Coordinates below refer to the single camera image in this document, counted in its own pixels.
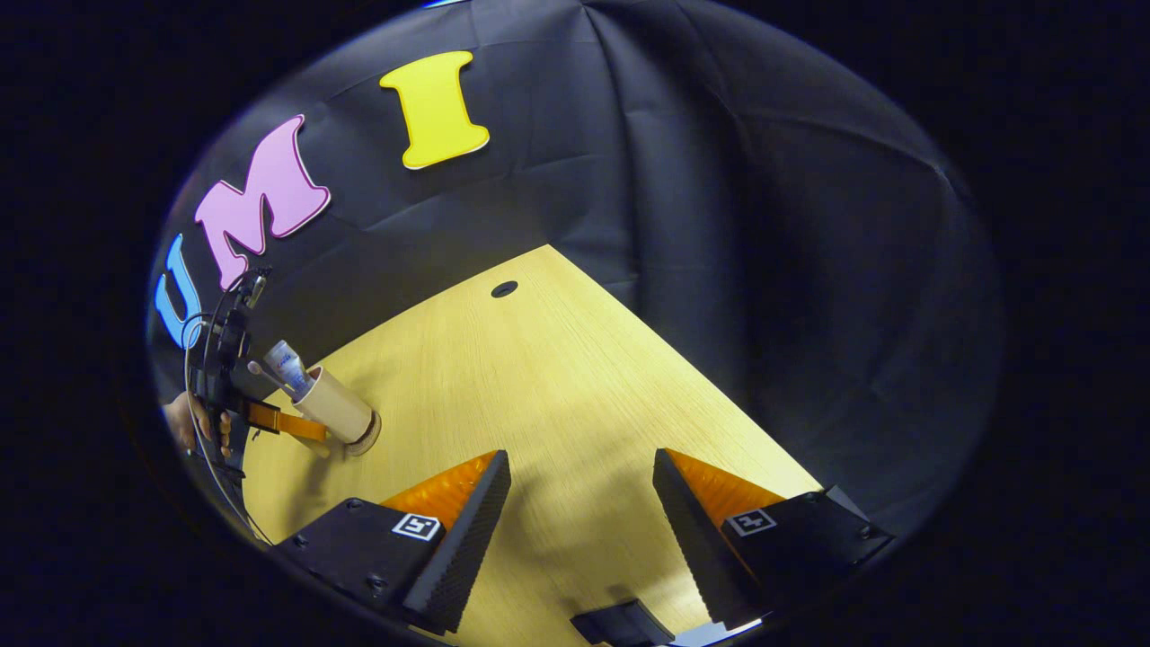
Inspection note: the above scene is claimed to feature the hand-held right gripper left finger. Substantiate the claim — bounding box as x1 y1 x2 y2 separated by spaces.
270 450 513 635

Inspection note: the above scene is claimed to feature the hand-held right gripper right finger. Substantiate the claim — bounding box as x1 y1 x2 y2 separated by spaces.
651 448 896 632

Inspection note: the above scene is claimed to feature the white toothbrush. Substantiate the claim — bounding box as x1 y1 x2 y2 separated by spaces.
246 359 294 396

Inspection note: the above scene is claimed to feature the beige cup with wooden handle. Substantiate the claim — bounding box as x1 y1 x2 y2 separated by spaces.
291 365 376 459

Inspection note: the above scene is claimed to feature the white toothpaste tube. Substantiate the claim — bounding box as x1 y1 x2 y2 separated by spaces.
263 340 316 402

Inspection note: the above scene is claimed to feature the wooden desktop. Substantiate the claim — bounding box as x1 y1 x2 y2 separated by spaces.
243 244 823 647

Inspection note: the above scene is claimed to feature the dark block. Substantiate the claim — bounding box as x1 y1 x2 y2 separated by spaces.
570 599 677 647

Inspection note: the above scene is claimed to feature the black backdrop cloth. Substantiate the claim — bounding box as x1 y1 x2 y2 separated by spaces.
144 0 1003 540

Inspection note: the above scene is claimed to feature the thin light cable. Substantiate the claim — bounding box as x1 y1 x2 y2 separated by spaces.
182 288 272 545

